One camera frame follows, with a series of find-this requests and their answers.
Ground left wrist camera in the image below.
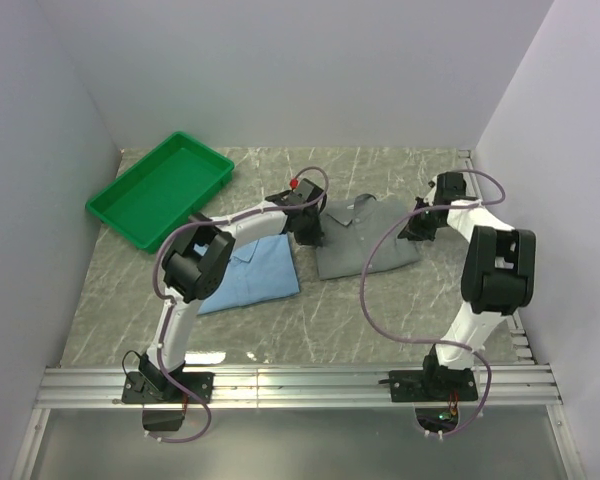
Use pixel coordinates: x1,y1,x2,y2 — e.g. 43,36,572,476
265,178,326,210

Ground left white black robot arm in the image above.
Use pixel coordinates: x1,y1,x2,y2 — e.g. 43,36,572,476
139,200,326,402

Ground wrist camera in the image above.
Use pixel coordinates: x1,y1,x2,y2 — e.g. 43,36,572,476
265,178,326,210
425,171,469,205

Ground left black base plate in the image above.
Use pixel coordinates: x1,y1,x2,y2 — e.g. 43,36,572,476
121,371,214,405

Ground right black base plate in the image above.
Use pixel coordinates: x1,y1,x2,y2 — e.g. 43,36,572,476
378,367,478,403

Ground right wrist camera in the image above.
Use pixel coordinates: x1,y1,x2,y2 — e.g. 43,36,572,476
425,171,469,205

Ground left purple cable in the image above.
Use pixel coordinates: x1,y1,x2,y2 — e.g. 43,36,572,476
152,166,330,444

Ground green plastic tray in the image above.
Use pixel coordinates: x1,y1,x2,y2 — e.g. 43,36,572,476
86,132,235,254

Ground light blue shirt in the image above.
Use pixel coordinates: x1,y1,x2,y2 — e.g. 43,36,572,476
198,235,300,315

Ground purple cable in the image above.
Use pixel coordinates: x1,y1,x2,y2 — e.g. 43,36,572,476
152,166,330,444
359,168,506,436

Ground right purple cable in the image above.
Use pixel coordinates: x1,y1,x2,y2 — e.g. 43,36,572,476
359,168,506,436

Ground grey long sleeve shirt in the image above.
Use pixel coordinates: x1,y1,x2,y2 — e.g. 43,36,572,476
315,193,421,280

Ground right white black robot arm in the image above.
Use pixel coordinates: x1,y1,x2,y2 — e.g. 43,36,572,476
399,197,536,400

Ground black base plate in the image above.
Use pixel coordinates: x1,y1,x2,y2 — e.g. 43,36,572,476
121,371,214,405
378,367,478,403

